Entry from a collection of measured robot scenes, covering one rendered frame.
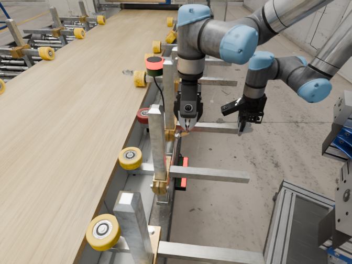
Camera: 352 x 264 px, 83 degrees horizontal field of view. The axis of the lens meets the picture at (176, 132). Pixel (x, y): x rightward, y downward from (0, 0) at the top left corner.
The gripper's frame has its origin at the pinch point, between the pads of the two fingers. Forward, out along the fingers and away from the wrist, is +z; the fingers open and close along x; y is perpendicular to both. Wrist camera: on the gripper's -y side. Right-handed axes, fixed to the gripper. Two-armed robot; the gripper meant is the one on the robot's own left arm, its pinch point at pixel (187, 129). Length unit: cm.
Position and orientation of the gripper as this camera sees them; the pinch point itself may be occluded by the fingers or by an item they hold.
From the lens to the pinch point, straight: 67.5
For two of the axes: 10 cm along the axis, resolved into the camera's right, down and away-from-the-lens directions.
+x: -9.9, -0.7, 0.8
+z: 0.0, 7.5, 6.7
